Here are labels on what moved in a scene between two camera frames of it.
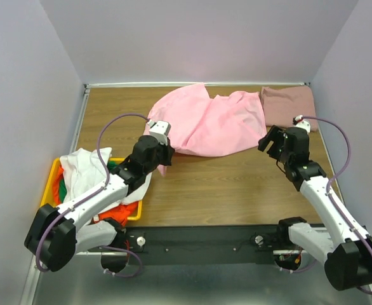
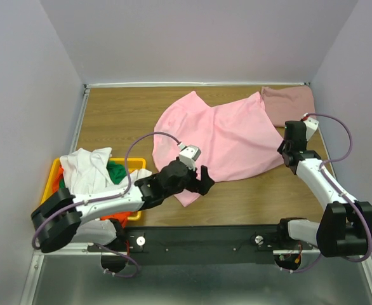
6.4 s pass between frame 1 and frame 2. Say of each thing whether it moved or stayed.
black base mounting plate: stayed
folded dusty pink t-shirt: stayed
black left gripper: moved
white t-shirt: stayed
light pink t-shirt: moved
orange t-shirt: stayed
